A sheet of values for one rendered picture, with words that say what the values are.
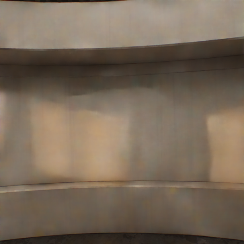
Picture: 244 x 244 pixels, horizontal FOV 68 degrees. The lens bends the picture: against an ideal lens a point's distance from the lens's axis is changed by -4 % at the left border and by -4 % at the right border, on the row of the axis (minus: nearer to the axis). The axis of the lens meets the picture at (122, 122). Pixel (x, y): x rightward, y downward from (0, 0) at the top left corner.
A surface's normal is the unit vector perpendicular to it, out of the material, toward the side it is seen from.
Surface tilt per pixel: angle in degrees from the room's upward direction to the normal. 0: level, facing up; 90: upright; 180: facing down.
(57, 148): 90
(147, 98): 90
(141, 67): 90
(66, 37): 90
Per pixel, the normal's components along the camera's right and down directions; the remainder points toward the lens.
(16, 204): 0.24, -0.01
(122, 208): -0.04, 0.00
